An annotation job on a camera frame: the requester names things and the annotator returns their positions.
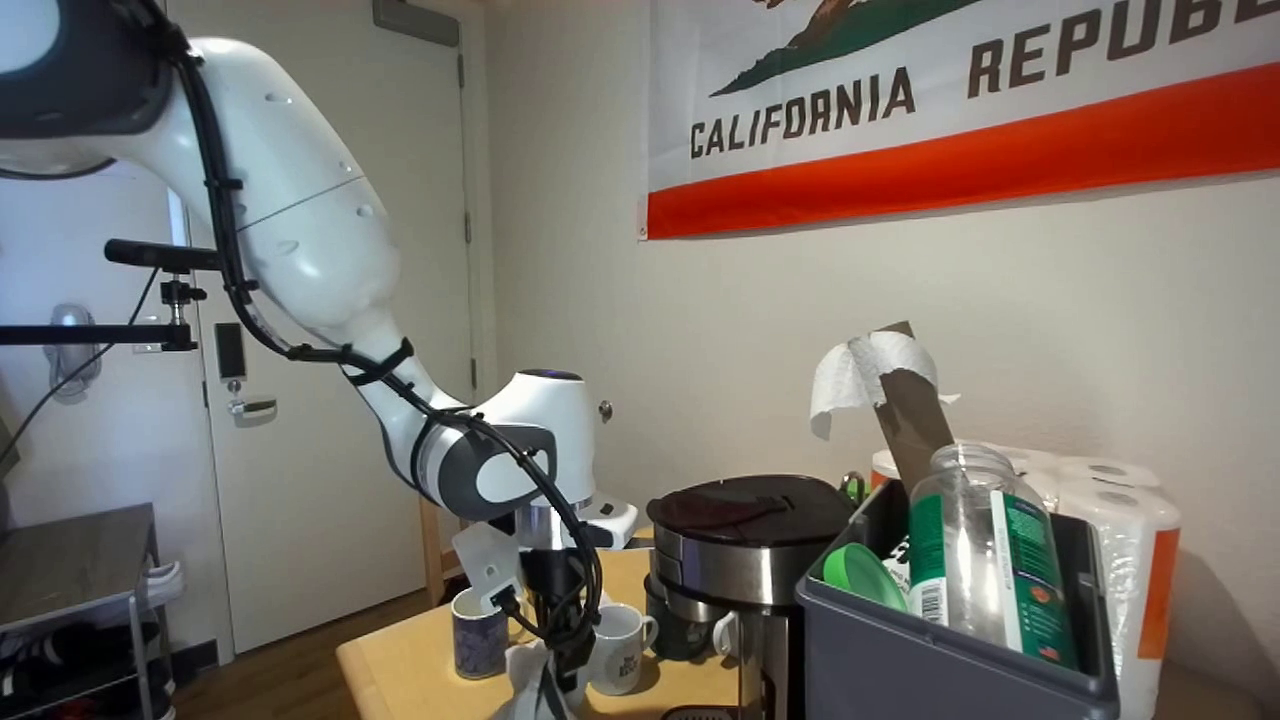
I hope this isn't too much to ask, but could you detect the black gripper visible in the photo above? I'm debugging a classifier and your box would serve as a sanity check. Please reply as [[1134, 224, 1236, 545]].
[[521, 549, 600, 687]]

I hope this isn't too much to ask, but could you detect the steel coffee maker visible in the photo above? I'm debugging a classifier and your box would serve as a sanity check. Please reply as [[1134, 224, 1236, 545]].
[[643, 478, 854, 720]]

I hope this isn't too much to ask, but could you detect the light grey towel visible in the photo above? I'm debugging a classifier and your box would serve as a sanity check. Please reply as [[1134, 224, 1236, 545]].
[[504, 641, 587, 720]]

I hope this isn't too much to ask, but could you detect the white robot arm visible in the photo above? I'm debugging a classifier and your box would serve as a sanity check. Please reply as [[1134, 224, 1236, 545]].
[[0, 0, 604, 687]]

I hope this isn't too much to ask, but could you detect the small white cup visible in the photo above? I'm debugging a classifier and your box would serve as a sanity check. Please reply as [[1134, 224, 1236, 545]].
[[587, 606, 658, 696]]

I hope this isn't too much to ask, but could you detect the paper towel multipack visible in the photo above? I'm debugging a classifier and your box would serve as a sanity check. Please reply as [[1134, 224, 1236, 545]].
[[983, 446, 1181, 720]]

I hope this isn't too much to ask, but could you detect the white door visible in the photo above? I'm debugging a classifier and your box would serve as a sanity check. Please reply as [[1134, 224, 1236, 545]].
[[186, 0, 474, 658]]

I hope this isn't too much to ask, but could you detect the dark grey bin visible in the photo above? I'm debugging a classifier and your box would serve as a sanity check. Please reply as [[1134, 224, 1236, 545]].
[[795, 517, 1121, 720]]

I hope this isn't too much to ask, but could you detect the clear plastic bottle green label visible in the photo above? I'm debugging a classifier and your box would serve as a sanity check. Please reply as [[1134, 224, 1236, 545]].
[[909, 446, 1075, 668]]

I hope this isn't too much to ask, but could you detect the grey metal cart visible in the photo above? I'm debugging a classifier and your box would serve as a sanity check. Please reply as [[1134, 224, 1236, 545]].
[[0, 505, 172, 720]]

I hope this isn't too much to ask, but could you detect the California Republic flag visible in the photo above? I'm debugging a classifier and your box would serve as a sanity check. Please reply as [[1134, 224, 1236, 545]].
[[643, 0, 1280, 239]]

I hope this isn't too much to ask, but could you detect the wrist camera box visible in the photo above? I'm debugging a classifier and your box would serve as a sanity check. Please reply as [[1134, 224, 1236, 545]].
[[452, 523, 521, 597]]

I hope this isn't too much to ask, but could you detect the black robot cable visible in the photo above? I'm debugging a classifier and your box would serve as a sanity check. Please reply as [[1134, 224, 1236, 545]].
[[132, 0, 608, 671]]

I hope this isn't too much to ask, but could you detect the black camera tripod arm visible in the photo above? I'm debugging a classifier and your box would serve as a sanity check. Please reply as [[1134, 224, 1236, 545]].
[[0, 239, 221, 353]]

